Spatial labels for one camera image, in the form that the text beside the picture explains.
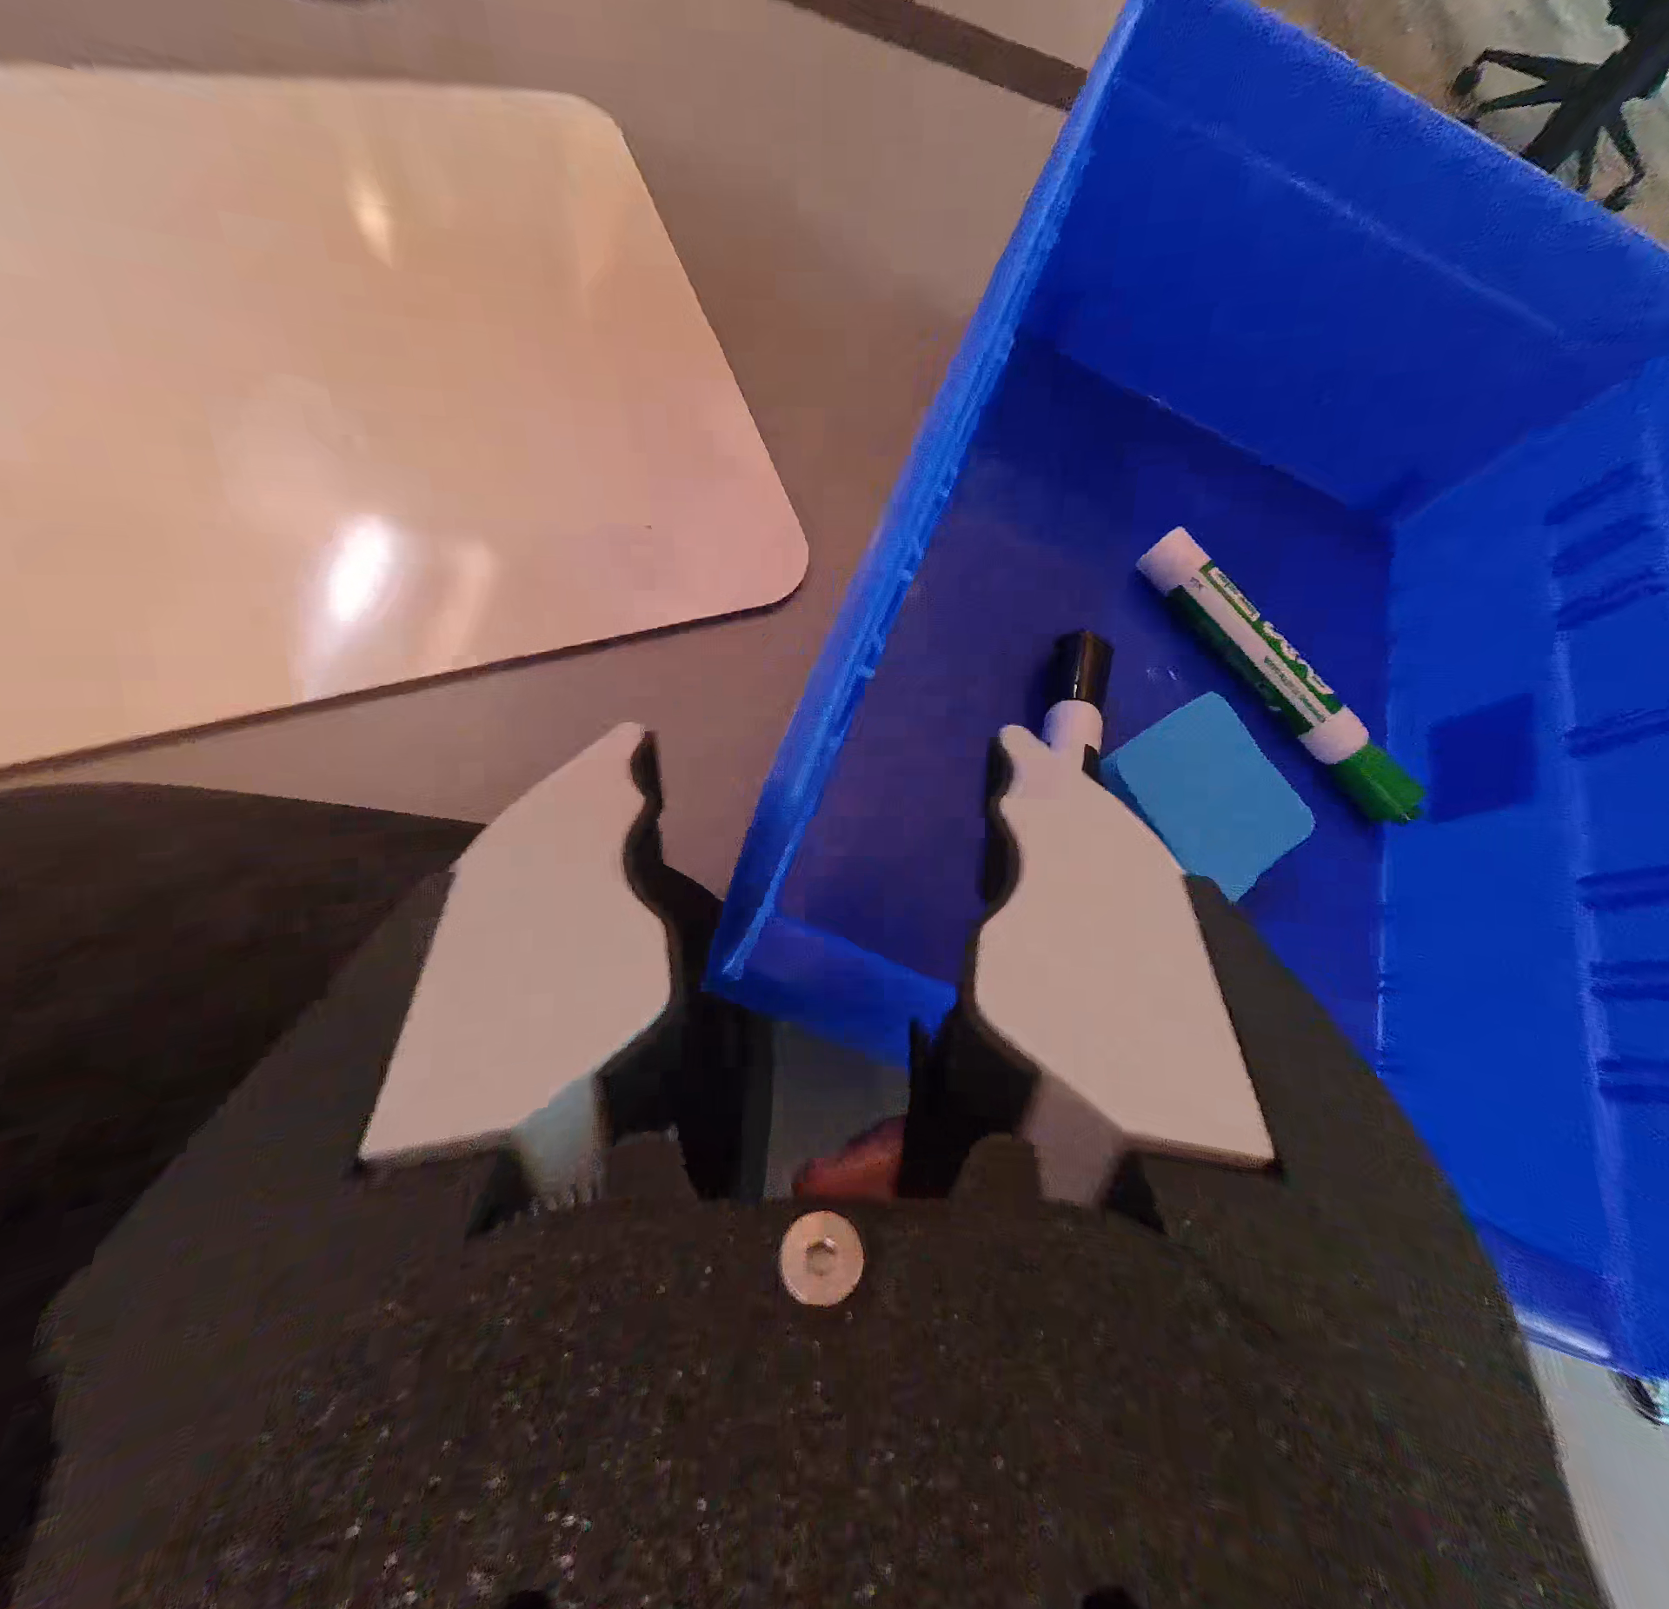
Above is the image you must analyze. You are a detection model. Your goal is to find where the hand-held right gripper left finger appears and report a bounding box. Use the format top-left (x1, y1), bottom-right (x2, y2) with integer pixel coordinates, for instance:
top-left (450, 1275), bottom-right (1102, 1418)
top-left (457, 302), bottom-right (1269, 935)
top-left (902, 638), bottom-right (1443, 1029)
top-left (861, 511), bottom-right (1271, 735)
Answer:
top-left (355, 723), bottom-right (713, 1213)

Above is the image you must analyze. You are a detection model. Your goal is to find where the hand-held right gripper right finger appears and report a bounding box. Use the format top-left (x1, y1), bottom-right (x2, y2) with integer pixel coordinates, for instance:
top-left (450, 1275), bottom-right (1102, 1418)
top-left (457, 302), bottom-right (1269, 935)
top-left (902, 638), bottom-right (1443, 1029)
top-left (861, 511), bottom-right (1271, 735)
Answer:
top-left (899, 723), bottom-right (1280, 1209)

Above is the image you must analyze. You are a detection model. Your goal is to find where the blue eraser block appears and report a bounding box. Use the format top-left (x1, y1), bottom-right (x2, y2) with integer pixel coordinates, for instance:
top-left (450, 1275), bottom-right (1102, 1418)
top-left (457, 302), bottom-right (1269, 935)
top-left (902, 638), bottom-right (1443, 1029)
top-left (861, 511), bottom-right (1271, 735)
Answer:
top-left (1099, 692), bottom-right (1320, 907)

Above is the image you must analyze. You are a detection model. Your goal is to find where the black dry erase marker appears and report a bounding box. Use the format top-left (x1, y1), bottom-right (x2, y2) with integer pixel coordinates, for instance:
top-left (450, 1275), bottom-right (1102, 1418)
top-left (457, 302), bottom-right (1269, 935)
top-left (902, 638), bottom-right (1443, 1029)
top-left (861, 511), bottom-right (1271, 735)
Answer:
top-left (1036, 631), bottom-right (1116, 782)

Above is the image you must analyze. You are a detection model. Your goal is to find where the green dry erase marker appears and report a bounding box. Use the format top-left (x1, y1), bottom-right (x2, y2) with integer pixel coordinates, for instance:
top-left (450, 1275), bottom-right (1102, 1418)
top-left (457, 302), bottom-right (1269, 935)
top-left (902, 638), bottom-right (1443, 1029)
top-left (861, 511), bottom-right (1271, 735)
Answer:
top-left (1134, 526), bottom-right (1429, 825)

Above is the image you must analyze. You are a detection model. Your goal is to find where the white whiteboard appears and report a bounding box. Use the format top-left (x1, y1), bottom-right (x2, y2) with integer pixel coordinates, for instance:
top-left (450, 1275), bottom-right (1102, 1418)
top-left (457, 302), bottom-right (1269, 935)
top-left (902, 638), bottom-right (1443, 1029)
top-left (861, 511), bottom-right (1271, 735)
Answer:
top-left (0, 64), bottom-right (814, 777)

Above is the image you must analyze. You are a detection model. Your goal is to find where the blue plastic bin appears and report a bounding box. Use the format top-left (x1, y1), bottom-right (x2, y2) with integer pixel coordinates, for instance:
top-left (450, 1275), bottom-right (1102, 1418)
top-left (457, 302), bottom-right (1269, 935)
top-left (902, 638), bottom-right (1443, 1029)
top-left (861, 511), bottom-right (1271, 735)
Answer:
top-left (701, 0), bottom-right (1669, 1381)

